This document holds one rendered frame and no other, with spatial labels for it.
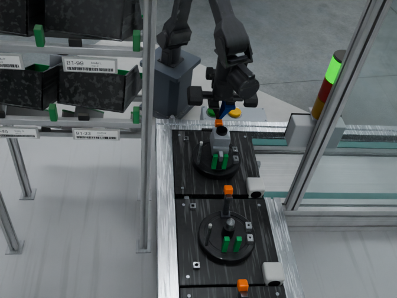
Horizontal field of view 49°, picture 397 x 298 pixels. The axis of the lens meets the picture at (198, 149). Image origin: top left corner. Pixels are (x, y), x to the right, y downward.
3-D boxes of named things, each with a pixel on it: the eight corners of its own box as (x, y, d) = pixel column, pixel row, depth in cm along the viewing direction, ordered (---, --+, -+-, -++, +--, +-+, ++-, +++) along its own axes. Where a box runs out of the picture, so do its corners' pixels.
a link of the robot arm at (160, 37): (156, 42, 136) (156, 23, 131) (181, 36, 140) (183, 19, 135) (165, 53, 132) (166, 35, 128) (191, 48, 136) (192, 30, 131)
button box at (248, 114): (199, 119, 146) (201, 104, 141) (260, 120, 149) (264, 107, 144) (201, 133, 141) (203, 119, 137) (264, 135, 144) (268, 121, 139)
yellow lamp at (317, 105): (308, 106, 99) (315, 90, 95) (329, 107, 99) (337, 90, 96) (313, 122, 95) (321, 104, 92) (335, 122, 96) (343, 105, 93)
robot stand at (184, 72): (162, 88, 161) (165, 42, 147) (195, 104, 157) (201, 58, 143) (138, 109, 152) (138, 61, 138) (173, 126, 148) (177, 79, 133)
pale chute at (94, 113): (100, 126, 126) (102, 111, 126) (145, 133, 126) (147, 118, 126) (72, 122, 98) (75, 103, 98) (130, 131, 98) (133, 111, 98)
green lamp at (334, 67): (322, 71, 92) (329, 51, 88) (344, 71, 92) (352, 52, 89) (328, 86, 88) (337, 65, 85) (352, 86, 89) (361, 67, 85)
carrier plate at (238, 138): (172, 135, 132) (172, 129, 131) (249, 136, 135) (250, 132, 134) (174, 198, 116) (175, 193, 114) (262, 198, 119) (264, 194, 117)
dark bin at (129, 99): (95, 75, 110) (97, 45, 108) (146, 83, 111) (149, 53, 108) (57, 103, 84) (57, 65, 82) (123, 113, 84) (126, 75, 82)
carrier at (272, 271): (175, 203, 115) (178, 172, 106) (263, 203, 118) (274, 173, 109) (178, 290, 98) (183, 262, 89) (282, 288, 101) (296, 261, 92)
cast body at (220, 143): (209, 139, 122) (212, 120, 117) (224, 139, 122) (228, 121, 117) (212, 161, 116) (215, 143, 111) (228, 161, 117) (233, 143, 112)
